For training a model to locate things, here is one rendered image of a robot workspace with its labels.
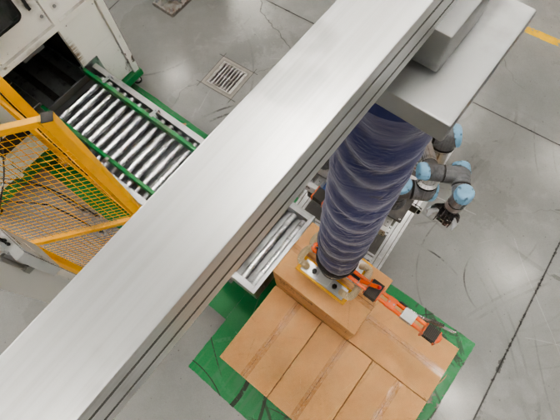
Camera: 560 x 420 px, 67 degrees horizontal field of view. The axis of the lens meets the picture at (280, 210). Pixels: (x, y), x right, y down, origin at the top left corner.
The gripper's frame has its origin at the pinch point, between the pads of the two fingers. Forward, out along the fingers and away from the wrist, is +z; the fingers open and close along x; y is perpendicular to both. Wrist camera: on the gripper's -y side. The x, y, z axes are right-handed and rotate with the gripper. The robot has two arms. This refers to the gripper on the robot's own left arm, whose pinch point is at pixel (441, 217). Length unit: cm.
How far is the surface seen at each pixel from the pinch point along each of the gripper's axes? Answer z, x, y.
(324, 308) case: 58, -25, 59
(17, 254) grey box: -25, -141, 125
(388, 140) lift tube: -114, -28, 48
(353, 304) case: 58, -12, 47
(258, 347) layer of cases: 97, -48, 99
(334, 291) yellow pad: 44, -25, 50
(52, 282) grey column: 15, -144, 132
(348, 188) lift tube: -86, -33, 49
